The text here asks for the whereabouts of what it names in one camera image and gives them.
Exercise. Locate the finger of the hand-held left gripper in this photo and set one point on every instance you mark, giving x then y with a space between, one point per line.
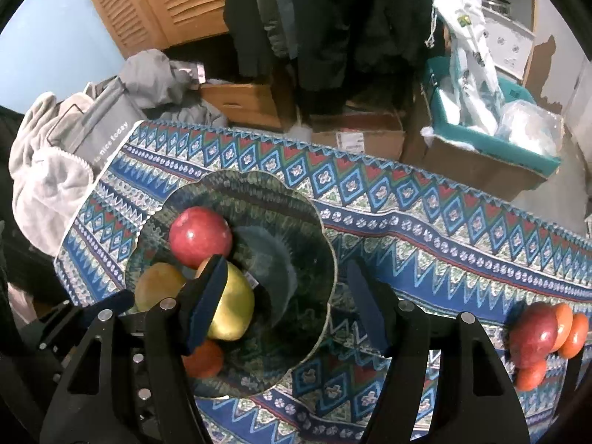
108 304

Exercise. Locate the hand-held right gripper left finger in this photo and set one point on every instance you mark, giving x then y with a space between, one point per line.
210 305

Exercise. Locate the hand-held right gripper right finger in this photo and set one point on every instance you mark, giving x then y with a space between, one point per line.
365 305

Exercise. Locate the yellow-green mango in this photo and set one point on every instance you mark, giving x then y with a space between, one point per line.
236 305

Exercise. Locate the yellow mango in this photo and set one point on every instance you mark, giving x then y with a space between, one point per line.
157 286

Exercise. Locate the orange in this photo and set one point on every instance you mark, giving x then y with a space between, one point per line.
580 335
206 360
532 376
563 326

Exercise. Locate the red apple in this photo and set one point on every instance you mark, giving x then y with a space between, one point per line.
200 236
532 333

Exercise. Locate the dark green glass plate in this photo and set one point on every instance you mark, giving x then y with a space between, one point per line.
277 249

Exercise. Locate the blue patterned tablecloth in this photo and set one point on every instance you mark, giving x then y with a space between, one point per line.
416 240

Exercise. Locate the white towel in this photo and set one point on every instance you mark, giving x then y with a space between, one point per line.
51 194

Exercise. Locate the small cardboard box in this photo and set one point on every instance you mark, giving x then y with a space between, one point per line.
356 136

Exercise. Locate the large cardboard box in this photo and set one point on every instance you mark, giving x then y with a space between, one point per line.
471 164

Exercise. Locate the grey tote bag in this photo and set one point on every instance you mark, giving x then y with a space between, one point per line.
101 120

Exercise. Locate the beige fleece blanket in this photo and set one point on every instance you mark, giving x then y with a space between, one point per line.
32 120

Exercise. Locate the teal plastic bin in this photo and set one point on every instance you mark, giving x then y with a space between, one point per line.
508 148

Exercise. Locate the grey clothes pile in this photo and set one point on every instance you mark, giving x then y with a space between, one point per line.
148 74

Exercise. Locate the clear plastic bag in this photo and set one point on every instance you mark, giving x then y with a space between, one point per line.
532 127

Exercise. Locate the large black hooded coat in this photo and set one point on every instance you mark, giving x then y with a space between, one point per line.
333 32

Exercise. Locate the white patterned box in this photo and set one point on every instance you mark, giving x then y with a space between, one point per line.
508 41

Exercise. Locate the grey jacket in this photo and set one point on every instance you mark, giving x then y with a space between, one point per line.
282 9

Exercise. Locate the wooden louvered wardrobe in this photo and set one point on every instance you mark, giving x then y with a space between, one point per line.
185 0

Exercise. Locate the metal pot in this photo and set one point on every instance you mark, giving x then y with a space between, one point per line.
497 2

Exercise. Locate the wooden shelf unit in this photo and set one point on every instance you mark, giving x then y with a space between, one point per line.
534 4

